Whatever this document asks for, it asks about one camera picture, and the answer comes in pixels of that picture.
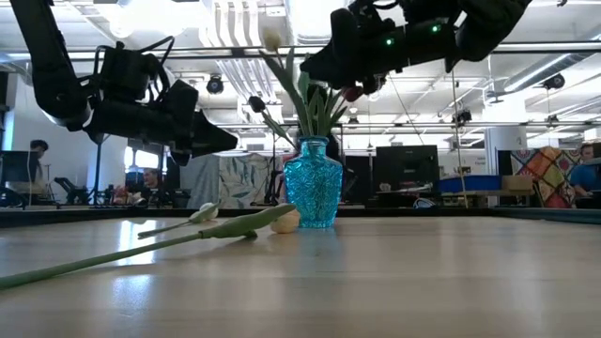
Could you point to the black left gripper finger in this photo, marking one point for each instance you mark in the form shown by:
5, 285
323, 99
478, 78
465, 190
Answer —
211, 133
206, 152

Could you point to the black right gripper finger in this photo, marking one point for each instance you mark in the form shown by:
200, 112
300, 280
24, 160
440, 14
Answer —
324, 72

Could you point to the cream artificial tulip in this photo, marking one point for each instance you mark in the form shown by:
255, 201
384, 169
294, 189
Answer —
235, 227
272, 40

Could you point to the white artificial tulip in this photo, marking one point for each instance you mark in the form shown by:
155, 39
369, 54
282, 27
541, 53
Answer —
203, 215

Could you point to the blue patterned glass vase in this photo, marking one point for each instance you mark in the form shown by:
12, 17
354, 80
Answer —
313, 188

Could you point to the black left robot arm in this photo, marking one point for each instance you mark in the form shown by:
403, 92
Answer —
51, 80

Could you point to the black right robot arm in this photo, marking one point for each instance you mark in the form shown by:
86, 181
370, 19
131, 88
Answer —
469, 28

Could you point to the black background robot arm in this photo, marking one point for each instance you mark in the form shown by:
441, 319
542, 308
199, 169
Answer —
70, 188

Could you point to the leaf print curtain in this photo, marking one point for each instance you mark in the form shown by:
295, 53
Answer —
235, 178

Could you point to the black ceiling spotlight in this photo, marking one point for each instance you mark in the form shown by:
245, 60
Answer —
554, 81
215, 85
462, 116

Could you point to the person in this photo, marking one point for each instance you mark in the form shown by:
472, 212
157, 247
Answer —
584, 178
38, 157
151, 179

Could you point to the black background equipment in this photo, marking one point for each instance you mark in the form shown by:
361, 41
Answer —
272, 188

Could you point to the black rig crossbar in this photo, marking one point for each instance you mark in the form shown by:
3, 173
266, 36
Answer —
237, 52
422, 125

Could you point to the black computer monitor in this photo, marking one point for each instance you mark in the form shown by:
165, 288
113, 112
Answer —
14, 166

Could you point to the white pillar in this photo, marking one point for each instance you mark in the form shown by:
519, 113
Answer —
504, 136

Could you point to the blue storage bin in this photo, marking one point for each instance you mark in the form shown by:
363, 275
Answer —
469, 183

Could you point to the wooden background table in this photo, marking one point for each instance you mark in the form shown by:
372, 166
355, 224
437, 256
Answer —
493, 192

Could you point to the cardboard box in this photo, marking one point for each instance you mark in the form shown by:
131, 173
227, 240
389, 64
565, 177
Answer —
516, 182

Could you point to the colourful patchwork quilt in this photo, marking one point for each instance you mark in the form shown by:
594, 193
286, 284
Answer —
549, 176

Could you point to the black rig post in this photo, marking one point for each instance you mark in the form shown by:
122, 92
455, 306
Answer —
274, 159
97, 171

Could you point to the black aluminium table frame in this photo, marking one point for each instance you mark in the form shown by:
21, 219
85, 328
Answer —
70, 218

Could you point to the silver ventilation duct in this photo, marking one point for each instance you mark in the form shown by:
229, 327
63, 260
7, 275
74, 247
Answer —
540, 72

